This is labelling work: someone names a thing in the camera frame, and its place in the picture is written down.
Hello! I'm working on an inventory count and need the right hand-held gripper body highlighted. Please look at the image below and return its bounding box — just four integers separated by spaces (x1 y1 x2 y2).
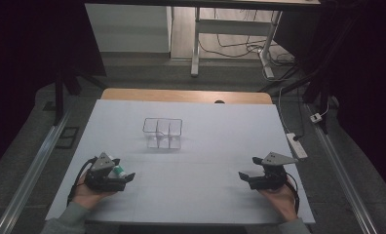
248 151 300 191

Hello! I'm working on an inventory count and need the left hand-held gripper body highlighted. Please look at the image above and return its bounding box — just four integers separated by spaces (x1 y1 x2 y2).
83 151 128 193

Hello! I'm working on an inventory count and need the white and green tube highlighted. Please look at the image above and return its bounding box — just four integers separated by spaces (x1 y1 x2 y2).
110 164 128 179

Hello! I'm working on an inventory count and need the person's left hand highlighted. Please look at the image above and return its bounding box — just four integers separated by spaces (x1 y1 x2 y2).
71 180 117 211

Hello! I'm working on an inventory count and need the person's right hand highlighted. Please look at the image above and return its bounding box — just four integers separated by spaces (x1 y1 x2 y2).
257 176 300 222

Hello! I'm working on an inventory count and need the white power strip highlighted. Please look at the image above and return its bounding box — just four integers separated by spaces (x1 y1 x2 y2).
285 132 309 160

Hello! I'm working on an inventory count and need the white table cover sheet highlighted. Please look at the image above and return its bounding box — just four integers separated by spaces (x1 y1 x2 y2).
45 98 316 226

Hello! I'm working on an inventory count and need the clear plastic compartment box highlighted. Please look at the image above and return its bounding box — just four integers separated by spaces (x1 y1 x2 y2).
141 117 184 150

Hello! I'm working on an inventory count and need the white cabinet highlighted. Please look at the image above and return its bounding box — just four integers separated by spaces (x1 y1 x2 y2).
84 3 174 55

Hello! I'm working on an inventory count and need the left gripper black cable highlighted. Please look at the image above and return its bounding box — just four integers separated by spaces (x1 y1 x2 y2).
66 157 98 207

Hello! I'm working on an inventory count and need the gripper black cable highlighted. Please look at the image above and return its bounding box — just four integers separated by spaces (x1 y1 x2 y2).
66 157 98 207
286 175 301 215

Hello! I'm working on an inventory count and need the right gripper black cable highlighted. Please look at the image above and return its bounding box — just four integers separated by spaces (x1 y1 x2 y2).
286 175 301 215

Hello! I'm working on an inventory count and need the black floor frame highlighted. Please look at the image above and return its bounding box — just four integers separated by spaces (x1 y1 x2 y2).
55 126 81 150

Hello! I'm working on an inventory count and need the metal floor rail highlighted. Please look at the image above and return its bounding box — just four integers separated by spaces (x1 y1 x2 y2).
0 108 72 234
305 102 379 234

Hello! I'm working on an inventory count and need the black floor cable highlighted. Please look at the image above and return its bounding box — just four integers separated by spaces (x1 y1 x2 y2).
198 9 296 66

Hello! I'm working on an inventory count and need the white desk frame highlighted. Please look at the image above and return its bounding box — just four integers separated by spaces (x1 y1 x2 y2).
190 6 284 80

